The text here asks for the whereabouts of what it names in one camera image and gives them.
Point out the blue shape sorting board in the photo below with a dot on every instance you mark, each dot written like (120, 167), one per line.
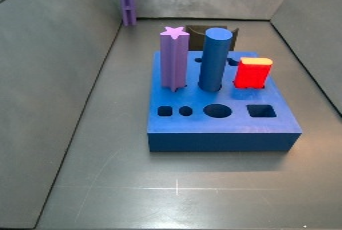
(230, 120)

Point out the blue cylinder peg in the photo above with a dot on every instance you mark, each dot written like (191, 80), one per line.
(215, 51)

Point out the black block behind board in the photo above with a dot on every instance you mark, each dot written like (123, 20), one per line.
(196, 32)

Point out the red block yellow top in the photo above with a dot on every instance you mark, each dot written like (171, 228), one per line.
(252, 72)

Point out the purple star shaped peg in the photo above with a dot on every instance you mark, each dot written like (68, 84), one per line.
(174, 50)

